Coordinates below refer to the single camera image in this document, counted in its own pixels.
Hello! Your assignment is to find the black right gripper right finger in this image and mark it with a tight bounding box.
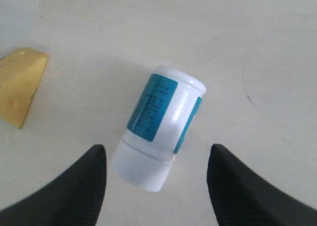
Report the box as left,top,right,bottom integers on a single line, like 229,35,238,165
207,144,317,226

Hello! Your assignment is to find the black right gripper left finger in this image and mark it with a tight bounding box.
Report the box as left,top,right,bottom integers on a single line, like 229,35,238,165
0,144,106,226

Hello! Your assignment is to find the white bottle teal label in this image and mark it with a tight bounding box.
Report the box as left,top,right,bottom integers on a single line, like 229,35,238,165
111,66,207,192

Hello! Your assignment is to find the yellow cheese block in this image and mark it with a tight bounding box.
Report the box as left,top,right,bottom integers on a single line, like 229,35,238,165
0,48,50,129

